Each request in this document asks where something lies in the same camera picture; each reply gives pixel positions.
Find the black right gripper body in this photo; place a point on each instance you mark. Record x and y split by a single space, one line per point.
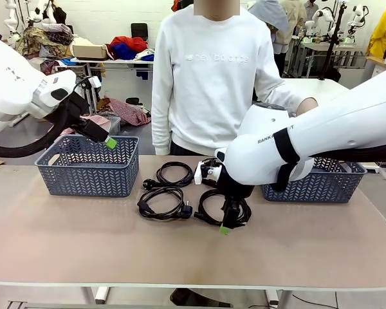
233 212

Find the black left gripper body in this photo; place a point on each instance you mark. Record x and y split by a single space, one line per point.
90 128

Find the person's right forearm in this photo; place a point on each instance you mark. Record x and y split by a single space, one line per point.
161 128

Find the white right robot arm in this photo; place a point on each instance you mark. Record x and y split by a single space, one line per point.
341 122

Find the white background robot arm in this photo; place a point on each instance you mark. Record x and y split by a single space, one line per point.
11 19
320 17
357 19
40 11

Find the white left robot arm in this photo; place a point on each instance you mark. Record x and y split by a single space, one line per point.
6 87

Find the person's left forearm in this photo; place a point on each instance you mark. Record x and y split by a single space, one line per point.
276 96

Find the person's left hand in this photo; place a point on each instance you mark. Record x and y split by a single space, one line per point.
307 104

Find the clear plastic storage box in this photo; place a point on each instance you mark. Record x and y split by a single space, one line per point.
114 125

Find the red chequered cloth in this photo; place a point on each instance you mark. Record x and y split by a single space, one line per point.
128 111

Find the blue-grey perforated plastic basket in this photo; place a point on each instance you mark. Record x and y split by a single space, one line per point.
83 180
325 190

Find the black shoe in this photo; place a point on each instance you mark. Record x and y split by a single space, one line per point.
193 297

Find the white background table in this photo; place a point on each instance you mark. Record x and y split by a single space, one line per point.
122 61

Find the cardboard box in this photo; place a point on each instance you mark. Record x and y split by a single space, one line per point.
90 51

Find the blue cloth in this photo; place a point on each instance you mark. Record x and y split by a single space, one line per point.
123 52

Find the patterned clothes pile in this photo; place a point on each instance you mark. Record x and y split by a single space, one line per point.
42 40

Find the person in white sweatshirt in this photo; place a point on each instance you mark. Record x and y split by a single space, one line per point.
209 96

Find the white side table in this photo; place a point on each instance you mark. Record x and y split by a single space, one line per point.
308 85

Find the black tripod stand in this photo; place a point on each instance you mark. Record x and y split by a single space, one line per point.
333 48

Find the person in grey hood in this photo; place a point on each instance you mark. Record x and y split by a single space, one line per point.
271 16

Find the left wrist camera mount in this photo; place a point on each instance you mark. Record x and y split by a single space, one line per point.
95 82

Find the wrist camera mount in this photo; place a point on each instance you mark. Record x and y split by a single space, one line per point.
201 174
95 82

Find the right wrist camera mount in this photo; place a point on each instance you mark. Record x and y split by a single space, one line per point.
201 174

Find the white metal table frame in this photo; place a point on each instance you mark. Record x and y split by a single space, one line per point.
96 293

